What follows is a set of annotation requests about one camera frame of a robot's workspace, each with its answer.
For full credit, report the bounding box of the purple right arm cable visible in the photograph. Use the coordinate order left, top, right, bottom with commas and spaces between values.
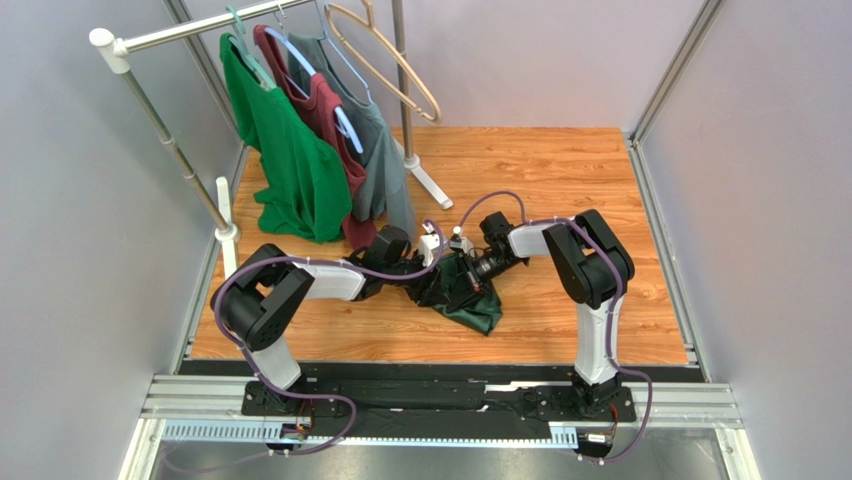
457, 190, 655, 465

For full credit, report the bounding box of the teal plastic hanger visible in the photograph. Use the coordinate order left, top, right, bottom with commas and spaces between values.
226, 5, 277, 91

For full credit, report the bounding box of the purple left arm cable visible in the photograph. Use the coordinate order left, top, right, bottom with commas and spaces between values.
162, 218, 447, 475

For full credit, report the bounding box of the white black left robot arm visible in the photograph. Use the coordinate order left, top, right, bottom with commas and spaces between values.
210, 221, 447, 392

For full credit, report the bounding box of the white metal clothes rack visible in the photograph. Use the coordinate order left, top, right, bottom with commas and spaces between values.
88, 0, 455, 268

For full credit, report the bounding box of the aluminium front frame rail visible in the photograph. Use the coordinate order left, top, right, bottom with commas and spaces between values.
120, 361, 760, 479

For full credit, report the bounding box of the dark green cloth napkin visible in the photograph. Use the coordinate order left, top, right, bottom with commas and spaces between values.
427, 254, 503, 336

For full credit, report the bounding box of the beige wooden hanger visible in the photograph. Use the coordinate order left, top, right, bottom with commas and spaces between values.
320, 0, 445, 126

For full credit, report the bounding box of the maroon hanging shirt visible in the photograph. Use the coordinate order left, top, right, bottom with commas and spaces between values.
254, 23, 379, 251

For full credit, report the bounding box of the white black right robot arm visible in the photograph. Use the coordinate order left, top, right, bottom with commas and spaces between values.
446, 209, 635, 412

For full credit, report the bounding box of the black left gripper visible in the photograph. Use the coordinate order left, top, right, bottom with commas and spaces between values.
383, 249, 450, 309

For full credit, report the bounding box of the aluminium frame rail right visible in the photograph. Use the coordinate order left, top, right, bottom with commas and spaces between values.
624, 0, 725, 383

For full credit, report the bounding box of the green hanging t-shirt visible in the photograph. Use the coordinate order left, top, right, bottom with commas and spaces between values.
219, 33, 352, 243

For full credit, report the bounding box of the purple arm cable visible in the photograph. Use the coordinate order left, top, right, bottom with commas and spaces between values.
162, 218, 447, 475
457, 190, 655, 465

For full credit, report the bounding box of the grey-blue hanging shirt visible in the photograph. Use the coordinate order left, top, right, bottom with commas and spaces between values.
288, 33, 420, 239

